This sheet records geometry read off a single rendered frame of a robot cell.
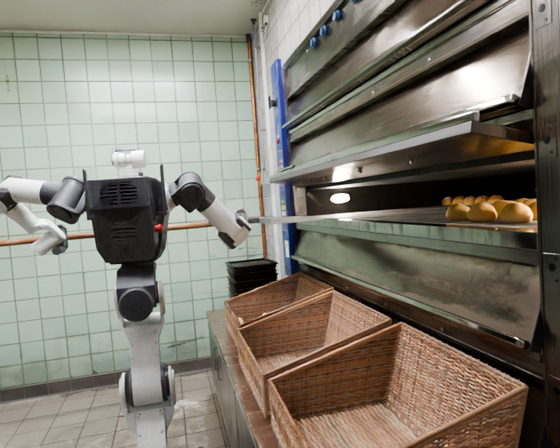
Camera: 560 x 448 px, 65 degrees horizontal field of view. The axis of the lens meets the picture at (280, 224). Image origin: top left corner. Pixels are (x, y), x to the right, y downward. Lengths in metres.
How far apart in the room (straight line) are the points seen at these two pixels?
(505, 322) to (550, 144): 0.41
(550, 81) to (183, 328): 3.05
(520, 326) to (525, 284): 0.10
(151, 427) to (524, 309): 1.34
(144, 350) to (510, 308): 1.25
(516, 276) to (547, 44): 0.50
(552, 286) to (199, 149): 2.85
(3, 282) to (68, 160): 0.97
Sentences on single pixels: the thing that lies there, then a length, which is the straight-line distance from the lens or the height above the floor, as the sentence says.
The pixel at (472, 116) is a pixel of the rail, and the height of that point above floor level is 1.43.
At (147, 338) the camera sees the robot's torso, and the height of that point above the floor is 0.81.
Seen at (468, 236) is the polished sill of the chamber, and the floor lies 1.16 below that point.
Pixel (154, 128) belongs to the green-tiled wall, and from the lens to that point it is 3.52.
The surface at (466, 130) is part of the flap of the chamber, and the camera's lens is 0.99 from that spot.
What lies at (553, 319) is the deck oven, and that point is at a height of 1.00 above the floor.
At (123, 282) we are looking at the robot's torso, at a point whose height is 1.04.
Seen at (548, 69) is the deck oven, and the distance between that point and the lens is 1.07.
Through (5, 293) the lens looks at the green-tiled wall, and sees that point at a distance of 3.68.
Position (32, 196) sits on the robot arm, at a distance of 1.84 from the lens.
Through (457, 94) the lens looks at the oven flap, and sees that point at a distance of 1.27.
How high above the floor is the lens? 1.29
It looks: 3 degrees down
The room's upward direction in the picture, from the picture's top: 4 degrees counter-clockwise
